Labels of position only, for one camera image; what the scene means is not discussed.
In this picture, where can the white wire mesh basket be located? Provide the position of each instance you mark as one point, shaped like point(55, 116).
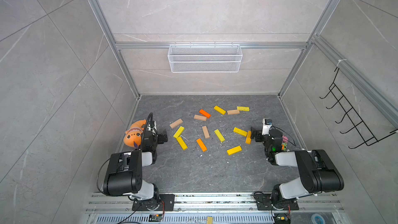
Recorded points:
point(205, 58)

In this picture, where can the black wire hook rack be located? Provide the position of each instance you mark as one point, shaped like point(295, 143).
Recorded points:
point(357, 123)

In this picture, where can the small orange green toy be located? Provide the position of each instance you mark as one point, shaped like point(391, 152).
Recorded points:
point(284, 146)

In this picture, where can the tan block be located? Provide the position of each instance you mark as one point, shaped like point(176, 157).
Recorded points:
point(206, 132)
point(233, 112)
point(200, 117)
point(176, 123)

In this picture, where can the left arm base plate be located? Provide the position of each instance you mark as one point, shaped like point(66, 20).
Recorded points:
point(158, 203)

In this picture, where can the tan block top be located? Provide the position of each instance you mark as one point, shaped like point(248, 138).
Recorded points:
point(233, 112)

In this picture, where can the yellow block bottom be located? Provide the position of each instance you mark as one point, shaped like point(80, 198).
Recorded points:
point(234, 150)

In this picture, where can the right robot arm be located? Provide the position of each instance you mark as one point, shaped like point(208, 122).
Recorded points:
point(317, 172)

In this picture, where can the orange plush toy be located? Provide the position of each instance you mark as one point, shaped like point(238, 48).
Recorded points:
point(133, 136)

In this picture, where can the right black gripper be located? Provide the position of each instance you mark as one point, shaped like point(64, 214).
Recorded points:
point(254, 133)

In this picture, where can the yellow block top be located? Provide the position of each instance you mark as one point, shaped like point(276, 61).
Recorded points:
point(220, 110)

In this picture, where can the orange block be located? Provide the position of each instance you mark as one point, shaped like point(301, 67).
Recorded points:
point(204, 113)
point(201, 145)

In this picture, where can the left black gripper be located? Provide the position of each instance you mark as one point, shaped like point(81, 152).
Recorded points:
point(160, 137)

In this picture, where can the yellow-green block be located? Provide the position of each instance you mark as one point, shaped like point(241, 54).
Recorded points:
point(219, 135)
point(241, 108)

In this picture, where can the aluminium rail frame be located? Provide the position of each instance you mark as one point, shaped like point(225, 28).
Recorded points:
point(215, 208)

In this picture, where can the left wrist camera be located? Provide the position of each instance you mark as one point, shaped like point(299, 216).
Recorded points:
point(152, 126)

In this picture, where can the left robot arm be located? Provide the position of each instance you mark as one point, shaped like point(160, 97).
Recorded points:
point(124, 173)

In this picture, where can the yellow-green block top right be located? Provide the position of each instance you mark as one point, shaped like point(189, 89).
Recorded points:
point(241, 108)

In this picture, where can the yellow-green block centre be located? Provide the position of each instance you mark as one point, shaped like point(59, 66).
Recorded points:
point(219, 135)

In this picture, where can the yellow block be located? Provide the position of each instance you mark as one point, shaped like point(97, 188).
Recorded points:
point(220, 110)
point(178, 132)
point(240, 132)
point(182, 143)
point(234, 150)

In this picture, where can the orange block upper centre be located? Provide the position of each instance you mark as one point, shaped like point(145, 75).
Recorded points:
point(204, 113)

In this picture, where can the orange block lower centre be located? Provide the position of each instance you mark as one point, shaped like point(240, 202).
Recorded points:
point(201, 145)

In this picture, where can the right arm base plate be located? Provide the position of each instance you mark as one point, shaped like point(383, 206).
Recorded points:
point(265, 202)

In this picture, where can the orange-yellow block right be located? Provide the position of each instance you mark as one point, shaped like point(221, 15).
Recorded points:
point(248, 138)

